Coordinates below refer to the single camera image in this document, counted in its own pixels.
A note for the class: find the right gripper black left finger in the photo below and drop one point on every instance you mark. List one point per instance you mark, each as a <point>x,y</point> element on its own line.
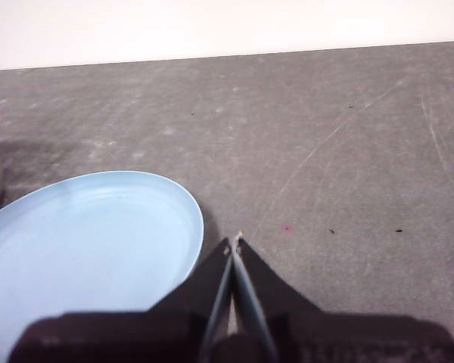
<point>128,336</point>

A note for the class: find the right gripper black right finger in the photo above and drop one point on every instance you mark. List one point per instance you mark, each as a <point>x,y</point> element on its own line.
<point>325,340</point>

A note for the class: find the blue round plate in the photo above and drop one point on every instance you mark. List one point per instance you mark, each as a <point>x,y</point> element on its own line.
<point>79,246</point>

